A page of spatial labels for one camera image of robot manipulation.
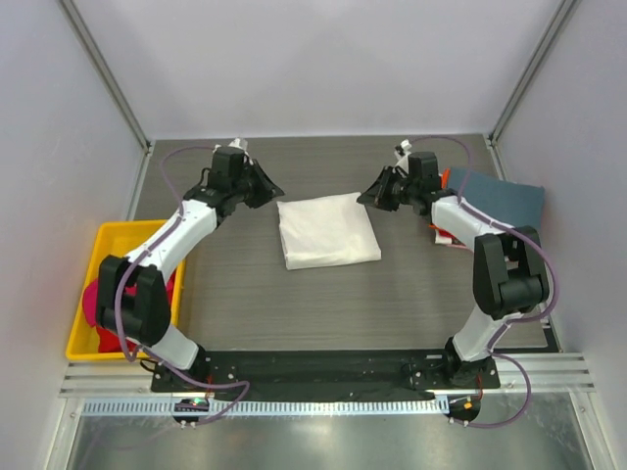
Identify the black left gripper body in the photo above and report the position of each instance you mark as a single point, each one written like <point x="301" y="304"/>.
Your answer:
<point x="238" y="186"/>

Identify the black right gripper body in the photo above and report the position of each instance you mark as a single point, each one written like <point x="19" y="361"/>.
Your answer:
<point x="388" y="186"/>

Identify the white and green t-shirt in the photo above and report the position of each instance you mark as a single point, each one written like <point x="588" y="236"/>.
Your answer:
<point x="325" y="232"/>

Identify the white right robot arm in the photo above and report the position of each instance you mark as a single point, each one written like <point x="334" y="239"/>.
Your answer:
<point x="509" y="274"/>

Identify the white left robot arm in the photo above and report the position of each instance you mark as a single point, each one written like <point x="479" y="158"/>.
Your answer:
<point x="133" y="301"/>

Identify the orange folded t-shirt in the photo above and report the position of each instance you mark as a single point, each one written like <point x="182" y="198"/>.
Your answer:
<point x="445" y="177"/>

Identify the white printed folded t-shirt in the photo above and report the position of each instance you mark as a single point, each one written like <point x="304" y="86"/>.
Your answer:
<point x="443" y="238"/>

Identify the blue-grey folded t-shirt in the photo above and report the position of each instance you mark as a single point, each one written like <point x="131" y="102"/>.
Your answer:
<point x="512" y="203"/>

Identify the yellow plastic bin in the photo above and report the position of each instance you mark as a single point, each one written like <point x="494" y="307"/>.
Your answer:
<point x="88" y="341"/>

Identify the magenta t-shirt in bin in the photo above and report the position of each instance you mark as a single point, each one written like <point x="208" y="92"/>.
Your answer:
<point x="89" y="299"/>

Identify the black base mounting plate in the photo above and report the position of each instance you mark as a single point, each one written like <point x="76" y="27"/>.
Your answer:
<point x="293" y="373"/>

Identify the red t-shirt in bin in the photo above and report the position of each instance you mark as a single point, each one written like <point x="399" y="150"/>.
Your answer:
<point x="108" y="341"/>

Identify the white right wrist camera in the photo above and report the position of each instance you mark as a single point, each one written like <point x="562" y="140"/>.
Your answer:
<point x="402" y="152"/>

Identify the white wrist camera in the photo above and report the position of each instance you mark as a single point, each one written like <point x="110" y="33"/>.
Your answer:
<point x="238" y="148"/>
<point x="402" y="152"/>

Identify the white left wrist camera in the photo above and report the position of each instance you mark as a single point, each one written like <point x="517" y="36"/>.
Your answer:
<point x="238" y="148"/>

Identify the left aluminium frame post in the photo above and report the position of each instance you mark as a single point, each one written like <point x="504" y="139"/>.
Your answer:
<point x="99" y="63"/>

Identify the aluminium frame post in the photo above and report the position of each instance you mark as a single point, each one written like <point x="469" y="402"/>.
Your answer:
<point x="555" y="27"/>
<point x="99" y="63"/>

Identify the right aluminium frame post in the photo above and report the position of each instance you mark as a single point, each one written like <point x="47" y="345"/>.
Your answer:
<point x="555" y="27"/>

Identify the slotted cable duct rail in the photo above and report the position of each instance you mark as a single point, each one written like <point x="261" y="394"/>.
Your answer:
<point x="196" y="406"/>

